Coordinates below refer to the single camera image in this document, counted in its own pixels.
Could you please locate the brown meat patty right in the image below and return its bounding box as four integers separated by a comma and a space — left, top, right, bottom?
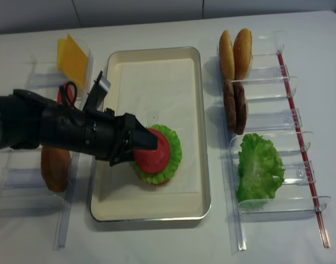
233, 82, 247, 135

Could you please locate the light bun half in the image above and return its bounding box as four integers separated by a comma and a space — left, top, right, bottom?
233, 28, 252, 80
219, 30, 235, 80

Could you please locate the white paper tray liner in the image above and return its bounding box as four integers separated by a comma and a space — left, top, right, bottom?
104, 54, 201, 197

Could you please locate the brown meat patty left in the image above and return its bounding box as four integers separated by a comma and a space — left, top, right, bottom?
223, 79, 236, 132

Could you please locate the clear acrylic right rack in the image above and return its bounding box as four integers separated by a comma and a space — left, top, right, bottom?
216, 30, 331, 251

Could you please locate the brown bun slice in rack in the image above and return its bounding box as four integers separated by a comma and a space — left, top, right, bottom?
41, 146, 71, 193

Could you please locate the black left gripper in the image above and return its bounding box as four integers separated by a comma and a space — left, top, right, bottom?
40, 108, 158, 166

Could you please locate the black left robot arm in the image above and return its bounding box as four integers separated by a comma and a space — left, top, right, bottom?
0, 89, 158, 166

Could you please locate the light bun half right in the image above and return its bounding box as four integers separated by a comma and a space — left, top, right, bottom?
233, 28, 252, 80

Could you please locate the black cable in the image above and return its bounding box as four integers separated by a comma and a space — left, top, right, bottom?
59, 81, 78, 108

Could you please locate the orange cheese slice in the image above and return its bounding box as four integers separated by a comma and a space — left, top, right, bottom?
59, 34, 88, 86

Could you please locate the cream metal tray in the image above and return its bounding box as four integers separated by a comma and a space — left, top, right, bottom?
90, 47, 211, 222

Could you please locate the clear acrylic rack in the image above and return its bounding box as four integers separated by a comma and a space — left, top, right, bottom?
0, 38, 93, 249
216, 30, 331, 251

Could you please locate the green lettuce on bun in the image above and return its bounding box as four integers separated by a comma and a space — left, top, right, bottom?
131, 124, 183, 180

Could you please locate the yellow cheese slice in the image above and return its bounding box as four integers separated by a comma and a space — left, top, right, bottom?
57, 38, 66, 71

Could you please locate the red tomato slice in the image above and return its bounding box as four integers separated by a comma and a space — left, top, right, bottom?
134, 128, 170, 174
57, 84, 75, 109

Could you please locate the clear acrylic left rack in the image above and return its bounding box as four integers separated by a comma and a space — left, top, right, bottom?
0, 38, 93, 249

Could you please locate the light bun half left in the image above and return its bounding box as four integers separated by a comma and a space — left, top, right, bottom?
219, 30, 235, 80

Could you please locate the green lettuce leaf in rack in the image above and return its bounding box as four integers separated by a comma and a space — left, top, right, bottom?
237, 133, 285, 202

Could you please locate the brown meat patty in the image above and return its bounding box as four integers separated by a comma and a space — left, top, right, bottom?
223, 79, 236, 132
233, 82, 247, 135

